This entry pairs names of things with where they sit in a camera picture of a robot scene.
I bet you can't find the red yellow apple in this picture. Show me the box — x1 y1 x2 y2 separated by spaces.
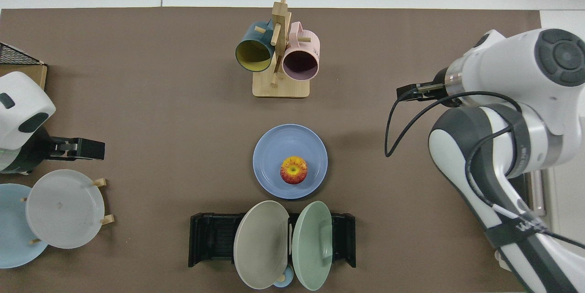
280 156 308 185

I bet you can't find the grey plate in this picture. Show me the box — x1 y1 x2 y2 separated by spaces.
25 169 105 250

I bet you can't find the pale green plate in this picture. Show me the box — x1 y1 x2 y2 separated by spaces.
292 201 333 291

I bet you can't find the brown table cloth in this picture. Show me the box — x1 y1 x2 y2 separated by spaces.
0 7 542 293

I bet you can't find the light blue plate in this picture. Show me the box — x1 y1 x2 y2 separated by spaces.
0 183 48 269

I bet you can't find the wooden cup stand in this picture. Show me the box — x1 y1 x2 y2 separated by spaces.
252 0 311 98

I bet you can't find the pale toaster oven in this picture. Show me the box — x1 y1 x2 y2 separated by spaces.
495 165 585 280

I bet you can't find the beige plate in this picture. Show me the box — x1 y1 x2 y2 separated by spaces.
233 200 290 290

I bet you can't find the small blue round thing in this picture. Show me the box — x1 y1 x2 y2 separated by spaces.
273 266 294 288

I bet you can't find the wire basket with wooden floor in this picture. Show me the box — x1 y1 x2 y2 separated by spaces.
0 43 48 92

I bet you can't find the dark teal mug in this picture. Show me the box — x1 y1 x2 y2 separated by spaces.
235 20 276 73

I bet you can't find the wooden plate rack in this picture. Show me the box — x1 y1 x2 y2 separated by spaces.
21 178 115 245

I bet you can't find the pink mug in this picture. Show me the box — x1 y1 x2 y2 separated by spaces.
282 21 320 80

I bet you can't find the black dish rack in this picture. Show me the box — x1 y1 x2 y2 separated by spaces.
188 212 356 268

